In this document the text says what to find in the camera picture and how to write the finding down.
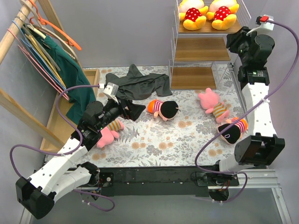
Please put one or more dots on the dark grey cloth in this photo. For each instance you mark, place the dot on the dark grey cloth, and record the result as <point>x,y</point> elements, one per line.
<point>136,86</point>

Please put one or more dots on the pink pig plush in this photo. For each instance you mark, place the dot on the pink pig plush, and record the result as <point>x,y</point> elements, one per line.
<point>110,133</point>
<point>211,102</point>

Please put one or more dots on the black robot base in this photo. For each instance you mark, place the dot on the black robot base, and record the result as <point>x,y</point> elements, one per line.
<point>164,181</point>

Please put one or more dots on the yellow frog plush big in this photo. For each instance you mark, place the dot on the yellow frog plush big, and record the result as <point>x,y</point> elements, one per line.
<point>192,14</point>

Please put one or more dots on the black-haired doll striped shirt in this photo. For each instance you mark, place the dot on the black-haired doll striped shirt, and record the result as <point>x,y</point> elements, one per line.
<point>167,110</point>

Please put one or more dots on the wooden clothes rack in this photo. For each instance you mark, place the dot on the wooden clothes rack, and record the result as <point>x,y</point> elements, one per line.
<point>20,80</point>

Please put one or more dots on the yellow frog plush small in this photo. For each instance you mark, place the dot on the yellow frog plush small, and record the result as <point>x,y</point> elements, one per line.
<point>222,14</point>

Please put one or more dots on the beige hanger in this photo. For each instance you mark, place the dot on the beige hanger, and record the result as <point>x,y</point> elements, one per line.
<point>52,17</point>

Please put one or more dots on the blue hanger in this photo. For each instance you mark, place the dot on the blue hanger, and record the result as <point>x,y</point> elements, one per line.
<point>28,46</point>

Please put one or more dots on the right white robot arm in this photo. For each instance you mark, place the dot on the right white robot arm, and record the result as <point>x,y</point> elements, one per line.
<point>262,145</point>

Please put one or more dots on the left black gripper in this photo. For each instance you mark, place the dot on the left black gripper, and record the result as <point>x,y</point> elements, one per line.
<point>126,108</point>

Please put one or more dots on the floral table mat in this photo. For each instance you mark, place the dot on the floral table mat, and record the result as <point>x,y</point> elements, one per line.
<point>182,141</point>

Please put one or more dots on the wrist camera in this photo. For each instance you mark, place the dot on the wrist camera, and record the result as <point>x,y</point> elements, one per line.
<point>264,25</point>
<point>110,91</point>

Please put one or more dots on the grey hanger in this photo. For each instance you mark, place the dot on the grey hanger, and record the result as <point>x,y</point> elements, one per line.
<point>32,30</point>

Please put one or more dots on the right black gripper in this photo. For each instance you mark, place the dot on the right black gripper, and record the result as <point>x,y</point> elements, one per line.
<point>235,40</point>

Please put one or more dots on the black-haired doll right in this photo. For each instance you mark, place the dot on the black-haired doll right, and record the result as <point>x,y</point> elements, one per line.
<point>233,134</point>

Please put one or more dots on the green shirt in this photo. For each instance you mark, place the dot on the green shirt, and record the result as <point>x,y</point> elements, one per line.
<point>72,75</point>

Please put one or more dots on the orange hanger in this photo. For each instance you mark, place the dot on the orange hanger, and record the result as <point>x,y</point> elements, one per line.
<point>71,42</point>

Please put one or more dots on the yellow hanger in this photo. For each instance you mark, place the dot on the yellow hanger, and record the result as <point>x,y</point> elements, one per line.
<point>44,54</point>

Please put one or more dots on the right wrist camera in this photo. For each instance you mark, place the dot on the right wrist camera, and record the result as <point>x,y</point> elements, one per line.
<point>264,25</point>

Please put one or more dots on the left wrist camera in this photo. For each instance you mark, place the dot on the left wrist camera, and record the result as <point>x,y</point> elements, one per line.
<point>110,91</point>

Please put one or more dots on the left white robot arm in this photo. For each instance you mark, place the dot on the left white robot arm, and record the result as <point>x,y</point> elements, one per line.
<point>39,192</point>

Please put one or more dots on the pink hanger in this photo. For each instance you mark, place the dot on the pink hanger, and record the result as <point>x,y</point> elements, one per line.
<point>37,65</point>

